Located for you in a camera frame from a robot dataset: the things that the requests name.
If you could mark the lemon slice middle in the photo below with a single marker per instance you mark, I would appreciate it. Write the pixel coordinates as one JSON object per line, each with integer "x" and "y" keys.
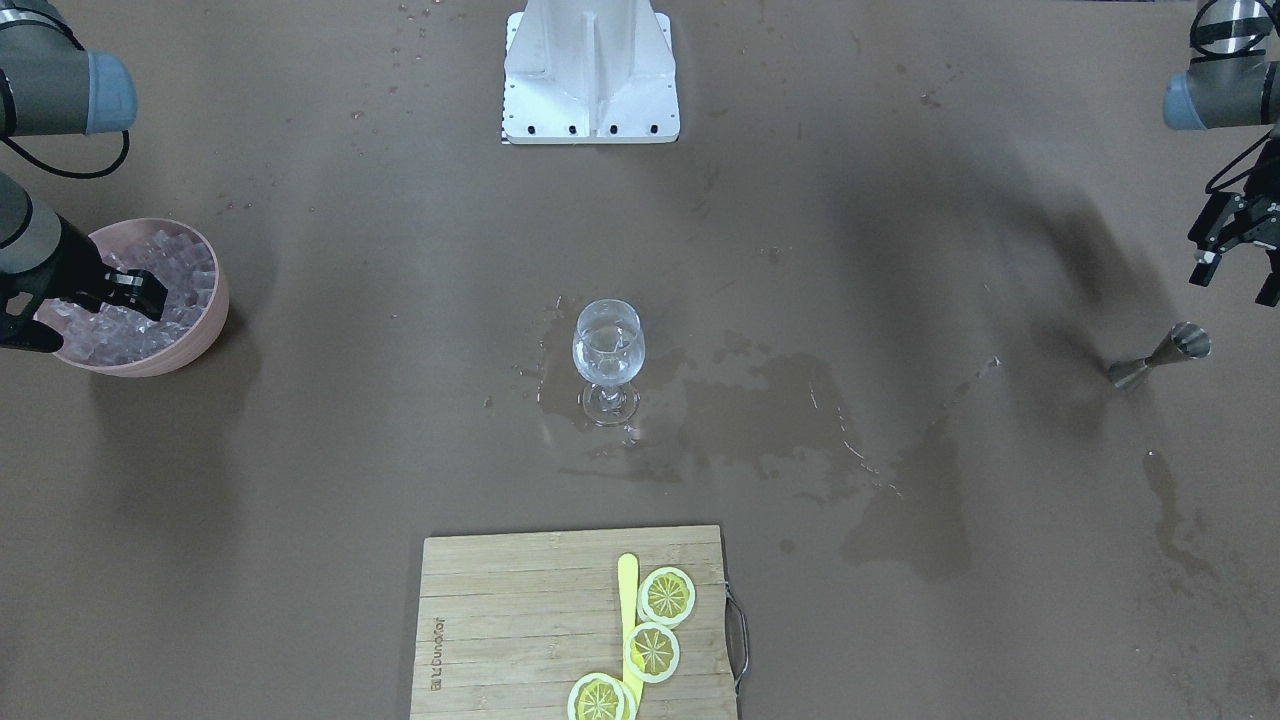
{"x": 651, "y": 653}

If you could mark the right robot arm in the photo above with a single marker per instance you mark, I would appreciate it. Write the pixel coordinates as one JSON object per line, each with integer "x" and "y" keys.
{"x": 52, "y": 85}

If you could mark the steel double jigger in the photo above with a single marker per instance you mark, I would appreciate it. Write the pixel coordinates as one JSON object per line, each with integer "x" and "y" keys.
{"x": 1185, "y": 341}

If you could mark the bamboo cutting board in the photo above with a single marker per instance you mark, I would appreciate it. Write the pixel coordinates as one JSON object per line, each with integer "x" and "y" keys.
{"x": 508, "y": 623}

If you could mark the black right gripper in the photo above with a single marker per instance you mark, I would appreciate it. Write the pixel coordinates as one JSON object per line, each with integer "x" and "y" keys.
{"x": 75, "y": 265}

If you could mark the pink bowl of ice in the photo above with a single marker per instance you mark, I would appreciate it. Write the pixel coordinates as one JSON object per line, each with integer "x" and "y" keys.
{"x": 121, "y": 342}

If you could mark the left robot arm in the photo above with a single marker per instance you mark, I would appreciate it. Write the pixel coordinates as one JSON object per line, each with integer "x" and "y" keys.
{"x": 1230, "y": 82}

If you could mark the lemon slice near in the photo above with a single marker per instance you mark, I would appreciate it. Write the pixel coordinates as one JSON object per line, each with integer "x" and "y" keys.
{"x": 600, "y": 696}

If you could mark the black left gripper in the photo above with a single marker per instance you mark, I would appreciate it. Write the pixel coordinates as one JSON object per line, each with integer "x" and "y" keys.
{"x": 1240, "y": 222}

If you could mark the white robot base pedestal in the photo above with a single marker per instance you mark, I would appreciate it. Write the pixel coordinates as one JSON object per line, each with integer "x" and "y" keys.
{"x": 580, "y": 72}

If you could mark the clear wine glass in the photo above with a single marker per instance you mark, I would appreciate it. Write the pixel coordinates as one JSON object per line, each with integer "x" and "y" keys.
{"x": 608, "y": 350}

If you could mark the lemon slice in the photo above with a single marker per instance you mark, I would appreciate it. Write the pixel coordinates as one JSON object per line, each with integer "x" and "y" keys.
{"x": 600, "y": 696}
{"x": 651, "y": 653}
{"x": 666, "y": 597}

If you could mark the lemon slice far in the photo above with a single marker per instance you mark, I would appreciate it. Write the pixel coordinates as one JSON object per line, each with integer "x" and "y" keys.
{"x": 666, "y": 597}

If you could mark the yellow plastic knife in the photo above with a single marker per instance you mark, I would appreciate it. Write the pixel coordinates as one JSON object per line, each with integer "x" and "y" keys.
{"x": 628, "y": 583}

